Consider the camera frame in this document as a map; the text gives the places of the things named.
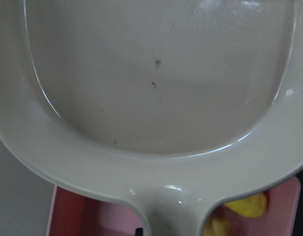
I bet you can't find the beige plastic dustpan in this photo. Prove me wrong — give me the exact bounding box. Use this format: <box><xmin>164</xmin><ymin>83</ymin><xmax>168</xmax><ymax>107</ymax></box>
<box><xmin>0</xmin><ymin>0</ymin><xmax>303</xmax><ymax>236</ymax></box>

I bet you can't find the pink plastic bin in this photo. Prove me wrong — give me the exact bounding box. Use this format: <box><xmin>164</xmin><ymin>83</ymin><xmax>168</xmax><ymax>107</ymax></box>
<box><xmin>47</xmin><ymin>177</ymin><xmax>301</xmax><ymax>236</ymax></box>

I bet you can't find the yellow toy potato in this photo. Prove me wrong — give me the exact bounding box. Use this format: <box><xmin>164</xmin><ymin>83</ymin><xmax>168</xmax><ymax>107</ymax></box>
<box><xmin>223</xmin><ymin>193</ymin><xmax>268</xmax><ymax>218</ymax></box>

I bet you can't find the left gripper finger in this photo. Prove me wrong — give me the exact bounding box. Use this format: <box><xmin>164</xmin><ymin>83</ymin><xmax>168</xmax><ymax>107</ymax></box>
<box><xmin>135</xmin><ymin>228</ymin><xmax>143</xmax><ymax>236</ymax></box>

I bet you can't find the orange toy ginger root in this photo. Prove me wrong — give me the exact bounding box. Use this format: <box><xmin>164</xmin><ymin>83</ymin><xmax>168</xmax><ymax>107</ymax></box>
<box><xmin>202</xmin><ymin>217</ymin><xmax>232</xmax><ymax>236</ymax></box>

